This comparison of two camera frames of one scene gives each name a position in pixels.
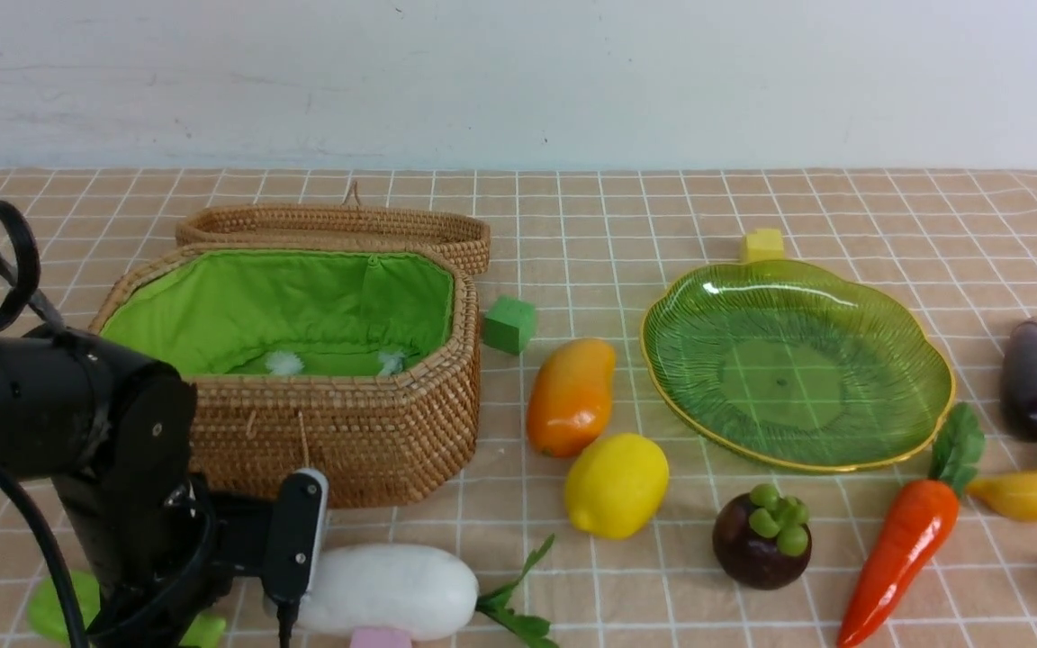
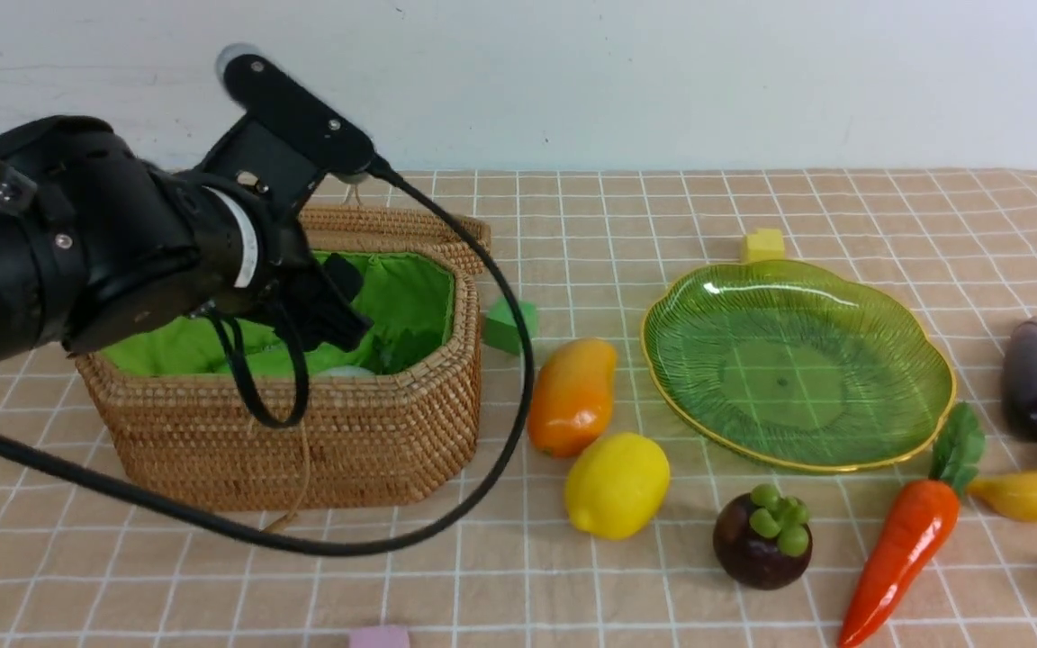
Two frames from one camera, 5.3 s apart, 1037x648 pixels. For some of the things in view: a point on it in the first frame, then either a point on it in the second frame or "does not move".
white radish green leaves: x=426 y=591 -> x=396 y=350
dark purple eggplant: x=1031 y=399 does not move
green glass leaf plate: x=788 y=364 does not move
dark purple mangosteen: x=761 y=539 does not move
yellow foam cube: x=766 y=244 does not move
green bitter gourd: x=49 y=619 -> x=273 y=361
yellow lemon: x=616 y=486 does not move
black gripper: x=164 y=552 -> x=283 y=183
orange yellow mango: x=570 y=395 does not move
